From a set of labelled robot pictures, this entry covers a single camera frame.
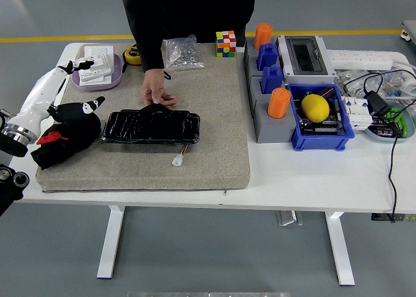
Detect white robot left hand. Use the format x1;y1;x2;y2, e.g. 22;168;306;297
6;58;107;138

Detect person's right hand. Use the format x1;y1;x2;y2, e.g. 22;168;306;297
141;68;178;110

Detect glossy black panel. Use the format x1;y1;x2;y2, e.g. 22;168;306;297
101;103;202;146

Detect black rag with red tag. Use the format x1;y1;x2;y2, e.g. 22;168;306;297
31;103;102;171

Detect table height control panel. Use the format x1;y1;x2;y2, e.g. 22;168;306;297
371;213;416;222

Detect yellow tape measure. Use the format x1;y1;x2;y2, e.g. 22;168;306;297
122;44;142;73

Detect purple oval tray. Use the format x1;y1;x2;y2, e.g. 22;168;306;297
70;53;124;92

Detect clear bag of screws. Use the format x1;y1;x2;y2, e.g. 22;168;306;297
161;34;205;71

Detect grey-brown mat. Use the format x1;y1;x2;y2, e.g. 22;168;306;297
34;42;251;192

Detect person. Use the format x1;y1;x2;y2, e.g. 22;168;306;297
117;0;256;73

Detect multicoloured puzzle cube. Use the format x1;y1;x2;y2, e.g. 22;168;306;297
215;30;237;58

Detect grey block holder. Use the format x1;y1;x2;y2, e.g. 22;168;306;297
249;75;298;144
243;36;283;80

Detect blue block with knob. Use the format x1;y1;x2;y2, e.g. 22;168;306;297
256;42;280;72
261;64;285;95

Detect orange cylinder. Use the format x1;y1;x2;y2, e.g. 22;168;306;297
266;87;292;120
253;23;273;51

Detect grey electrical distribution box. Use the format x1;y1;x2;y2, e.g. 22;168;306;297
276;34;337;85

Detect yellow lemon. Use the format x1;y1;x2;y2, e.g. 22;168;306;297
301;94;331;122

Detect white table leg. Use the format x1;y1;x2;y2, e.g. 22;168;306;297
324;211;356;287
96;205;126;280

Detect dark circuit board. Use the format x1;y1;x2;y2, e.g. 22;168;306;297
370;116;410;138
294;88;347;137

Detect brown cylindrical capacitor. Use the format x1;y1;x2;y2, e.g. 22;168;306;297
317;86;337;99

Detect blue plastic bin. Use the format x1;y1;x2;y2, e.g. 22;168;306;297
285;83;356;152

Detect clear bag of metal washers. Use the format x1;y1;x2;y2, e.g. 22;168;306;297
334;68;368;98

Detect white circuit breaker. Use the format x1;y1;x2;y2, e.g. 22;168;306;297
341;95;374;131

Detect white power strip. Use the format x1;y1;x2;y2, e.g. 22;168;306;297
326;49;395;71

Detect clear bag of blue parts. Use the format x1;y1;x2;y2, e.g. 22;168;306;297
373;72;413;99

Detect green terminal blocks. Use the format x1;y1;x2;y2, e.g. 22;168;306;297
385;107;411;138

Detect light blue dish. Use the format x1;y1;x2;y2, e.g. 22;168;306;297
364;99;416;144

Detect white switch plate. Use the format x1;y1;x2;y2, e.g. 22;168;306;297
76;55;114;83
83;45;115;64

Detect white connector with orange wires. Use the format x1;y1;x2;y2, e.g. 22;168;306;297
172;144;189;167

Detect silver bracket under table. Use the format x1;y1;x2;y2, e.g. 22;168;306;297
275;210;304;227

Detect black power adapter with cord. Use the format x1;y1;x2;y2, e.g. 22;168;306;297
343;69;416;224

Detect thick white cable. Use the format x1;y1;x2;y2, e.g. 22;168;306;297
391;58;416;105

